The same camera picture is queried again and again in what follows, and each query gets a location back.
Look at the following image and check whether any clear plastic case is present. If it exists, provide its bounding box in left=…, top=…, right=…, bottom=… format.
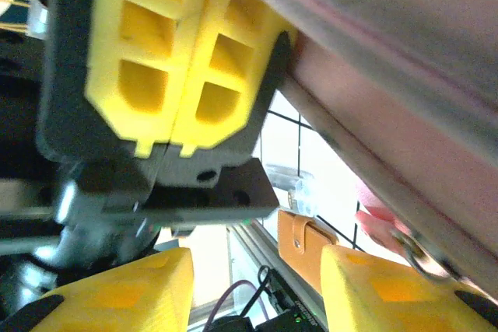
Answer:
left=266, top=163, right=320, bottom=218

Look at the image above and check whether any aluminium rail frame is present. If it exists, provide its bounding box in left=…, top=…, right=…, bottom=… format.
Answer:
left=229, top=218, right=324, bottom=309

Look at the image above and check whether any pink school backpack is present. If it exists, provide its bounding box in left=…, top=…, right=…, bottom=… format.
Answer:
left=217, top=0, right=498, bottom=302

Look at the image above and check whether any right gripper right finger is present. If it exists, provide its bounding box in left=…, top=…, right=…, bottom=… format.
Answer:
left=321, top=245, right=498, bottom=332

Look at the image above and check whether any orange leather card wallet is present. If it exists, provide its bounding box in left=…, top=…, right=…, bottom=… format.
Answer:
left=277, top=209, right=339, bottom=296

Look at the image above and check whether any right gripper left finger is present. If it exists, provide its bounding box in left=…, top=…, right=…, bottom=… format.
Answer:
left=7, top=246, right=195, bottom=332

